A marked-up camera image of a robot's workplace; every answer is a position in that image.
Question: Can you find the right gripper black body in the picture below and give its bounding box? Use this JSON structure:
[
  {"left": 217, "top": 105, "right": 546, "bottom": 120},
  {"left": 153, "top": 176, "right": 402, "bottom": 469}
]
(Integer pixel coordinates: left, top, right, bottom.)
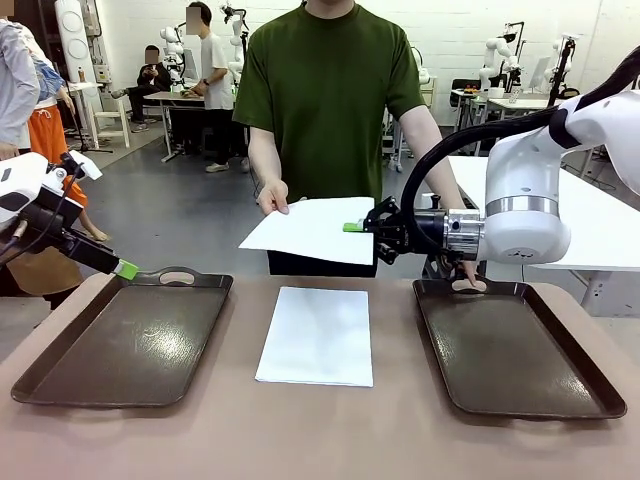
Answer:
[{"left": 399, "top": 208, "right": 449, "bottom": 258}]

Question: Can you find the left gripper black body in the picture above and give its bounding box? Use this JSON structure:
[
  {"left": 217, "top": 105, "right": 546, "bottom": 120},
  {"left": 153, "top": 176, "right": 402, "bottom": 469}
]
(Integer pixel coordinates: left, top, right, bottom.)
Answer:
[{"left": 19, "top": 184, "right": 85, "bottom": 252}]

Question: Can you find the white A4 sheet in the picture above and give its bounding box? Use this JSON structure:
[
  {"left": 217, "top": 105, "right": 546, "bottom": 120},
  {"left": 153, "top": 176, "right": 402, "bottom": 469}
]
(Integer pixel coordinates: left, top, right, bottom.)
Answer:
[{"left": 238, "top": 196, "right": 376, "bottom": 267}]

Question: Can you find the stack of white A4 sheets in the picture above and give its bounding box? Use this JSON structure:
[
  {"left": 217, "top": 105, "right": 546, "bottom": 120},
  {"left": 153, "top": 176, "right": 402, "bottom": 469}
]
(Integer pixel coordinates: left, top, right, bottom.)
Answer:
[{"left": 255, "top": 286, "right": 375, "bottom": 389}]

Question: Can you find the person's left forearm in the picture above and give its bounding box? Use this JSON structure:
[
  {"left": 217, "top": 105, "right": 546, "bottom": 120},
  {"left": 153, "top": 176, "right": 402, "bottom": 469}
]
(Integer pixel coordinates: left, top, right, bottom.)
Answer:
[{"left": 399, "top": 103, "right": 469, "bottom": 212}]

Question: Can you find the person's right forearm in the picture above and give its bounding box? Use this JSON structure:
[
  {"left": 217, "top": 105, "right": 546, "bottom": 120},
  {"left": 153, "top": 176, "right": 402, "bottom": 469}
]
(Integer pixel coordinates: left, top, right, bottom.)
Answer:
[{"left": 247, "top": 117, "right": 284, "bottom": 187}]

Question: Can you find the person's left hand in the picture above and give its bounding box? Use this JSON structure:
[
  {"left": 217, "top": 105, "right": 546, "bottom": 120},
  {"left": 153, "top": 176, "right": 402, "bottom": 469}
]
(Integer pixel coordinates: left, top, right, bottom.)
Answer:
[{"left": 457, "top": 258, "right": 482, "bottom": 288}]

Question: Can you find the person's right hand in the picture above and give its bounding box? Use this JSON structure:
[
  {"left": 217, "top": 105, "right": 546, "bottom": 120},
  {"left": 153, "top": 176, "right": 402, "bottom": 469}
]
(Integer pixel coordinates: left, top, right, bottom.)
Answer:
[{"left": 256, "top": 178, "right": 292, "bottom": 217}]

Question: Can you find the black floor tripod stand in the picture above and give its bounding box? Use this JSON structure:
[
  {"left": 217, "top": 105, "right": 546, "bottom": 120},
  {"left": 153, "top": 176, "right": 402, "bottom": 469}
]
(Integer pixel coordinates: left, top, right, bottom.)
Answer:
[{"left": 69, "top": 117, "right": 114, "bottom": 162}]

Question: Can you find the person in orange trousers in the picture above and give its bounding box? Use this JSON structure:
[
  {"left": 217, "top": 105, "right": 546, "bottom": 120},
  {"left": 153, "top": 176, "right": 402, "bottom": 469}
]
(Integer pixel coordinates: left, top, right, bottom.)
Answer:
[{"left": 22, "top": 24, "right": 109, "bottom": 242}]

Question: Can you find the brown plastic tray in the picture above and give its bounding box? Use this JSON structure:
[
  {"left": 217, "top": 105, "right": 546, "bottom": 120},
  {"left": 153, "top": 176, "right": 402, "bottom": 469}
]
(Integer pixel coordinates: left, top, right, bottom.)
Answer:
[
  {"left": 412, "top": 273, "right": 628, "bottom": 420},
  {"left": 10, "top": 267, "right": 235, "bottom": 409}
]

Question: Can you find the white wooden stool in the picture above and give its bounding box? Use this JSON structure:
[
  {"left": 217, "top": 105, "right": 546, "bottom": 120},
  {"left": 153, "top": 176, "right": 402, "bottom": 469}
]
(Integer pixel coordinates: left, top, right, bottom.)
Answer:
[{"left": 92, "top": 83, "right": 131, "bottom": 149}]

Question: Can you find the person in green t-shirt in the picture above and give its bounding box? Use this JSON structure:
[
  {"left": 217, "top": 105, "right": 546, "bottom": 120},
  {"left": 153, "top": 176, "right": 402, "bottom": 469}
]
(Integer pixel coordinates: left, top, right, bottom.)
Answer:
[{"left": 233, "top": 0, "right": 442, "bottom": 278}]

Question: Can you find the person in grey striped shirt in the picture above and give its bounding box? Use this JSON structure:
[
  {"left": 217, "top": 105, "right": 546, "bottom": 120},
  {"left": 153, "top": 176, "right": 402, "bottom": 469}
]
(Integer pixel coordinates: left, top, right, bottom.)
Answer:
[{"left": 0, "top": 4, "right": 84, "bottom": 311}]

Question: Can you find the white background table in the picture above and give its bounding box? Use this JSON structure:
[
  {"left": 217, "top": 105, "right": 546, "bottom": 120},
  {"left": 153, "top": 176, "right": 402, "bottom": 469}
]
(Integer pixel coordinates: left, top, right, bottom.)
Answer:
[{"left": 487, "top": 96, "right": 566, "bottom": 151}]

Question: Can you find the seated person in black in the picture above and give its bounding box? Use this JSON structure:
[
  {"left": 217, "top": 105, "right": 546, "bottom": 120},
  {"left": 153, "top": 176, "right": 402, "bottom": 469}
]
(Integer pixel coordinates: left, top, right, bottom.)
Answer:
[{"left": 110, "top": 44, "right": 174, "bottom": 134}]

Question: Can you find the grey background work table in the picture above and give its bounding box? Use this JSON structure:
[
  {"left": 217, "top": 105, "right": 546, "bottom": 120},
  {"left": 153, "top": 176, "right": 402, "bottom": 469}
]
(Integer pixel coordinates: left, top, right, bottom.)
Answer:
[{"left": 143, "top": 88, "right": 251, "bottom": 164}]

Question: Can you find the tall white column appliance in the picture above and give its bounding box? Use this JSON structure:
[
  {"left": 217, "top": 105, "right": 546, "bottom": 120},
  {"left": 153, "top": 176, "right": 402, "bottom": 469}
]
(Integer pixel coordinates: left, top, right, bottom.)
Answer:
[{"left": 53, "top": 0, "right": 97, "bottom": 85}]

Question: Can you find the black tripod pole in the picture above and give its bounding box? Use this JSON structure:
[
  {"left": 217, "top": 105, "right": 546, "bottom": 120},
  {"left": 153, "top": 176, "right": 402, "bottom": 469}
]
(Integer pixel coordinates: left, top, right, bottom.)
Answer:
[{"left": 546, "top": 35, "right": 577, "bottom": 109}]

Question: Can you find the person in white t-shirt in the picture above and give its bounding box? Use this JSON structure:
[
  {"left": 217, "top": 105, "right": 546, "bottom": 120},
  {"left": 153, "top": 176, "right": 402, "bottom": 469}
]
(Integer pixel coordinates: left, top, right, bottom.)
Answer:
[{"left": 184, "top": 1, "right": 237, "bottom": 174}]

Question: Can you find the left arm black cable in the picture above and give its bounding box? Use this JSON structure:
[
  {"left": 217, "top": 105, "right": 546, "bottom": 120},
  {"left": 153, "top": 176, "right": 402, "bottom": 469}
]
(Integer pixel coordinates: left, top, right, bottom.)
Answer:
[{"left": 0, "top": 164, "right": 87, "bottom": 264}]

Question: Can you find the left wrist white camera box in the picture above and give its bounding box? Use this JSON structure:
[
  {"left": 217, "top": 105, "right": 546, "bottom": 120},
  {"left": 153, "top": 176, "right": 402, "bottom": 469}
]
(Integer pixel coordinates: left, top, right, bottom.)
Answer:
[{"left": 60, "top": 149, "right": 104, "bottom": 182}]

